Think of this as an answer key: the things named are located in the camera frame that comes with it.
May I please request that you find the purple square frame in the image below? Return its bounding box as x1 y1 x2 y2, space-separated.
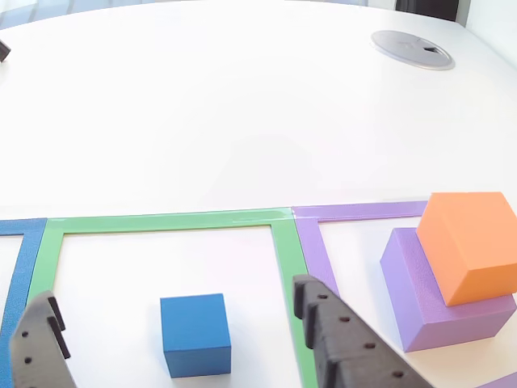
290 200 517 388

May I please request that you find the purple square block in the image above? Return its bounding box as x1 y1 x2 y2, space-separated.
379 227 517 353

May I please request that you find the blue square frame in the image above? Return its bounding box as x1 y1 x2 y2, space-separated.
0 217 48 388

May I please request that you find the silver round cable grommet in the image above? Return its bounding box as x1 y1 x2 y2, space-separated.
370 30 456 71

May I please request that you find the small blue cube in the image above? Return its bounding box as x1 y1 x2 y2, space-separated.
159 293 233 379

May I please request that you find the green square frame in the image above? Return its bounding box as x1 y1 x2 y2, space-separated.
26 207 324 388

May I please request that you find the orange square block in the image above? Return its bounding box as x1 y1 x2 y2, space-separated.
416 192 517 307

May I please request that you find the dark window post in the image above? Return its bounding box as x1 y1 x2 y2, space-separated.
394 0 472 23

